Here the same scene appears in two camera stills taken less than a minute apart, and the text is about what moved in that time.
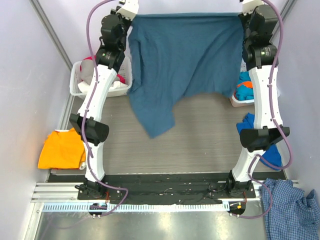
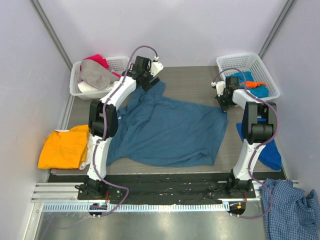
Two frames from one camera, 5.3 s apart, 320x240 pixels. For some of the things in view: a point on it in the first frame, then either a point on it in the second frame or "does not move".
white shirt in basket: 83,87 does not move
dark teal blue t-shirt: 171,55 → 153,130
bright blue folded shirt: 272,154 does not move
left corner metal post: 51,32 does not move
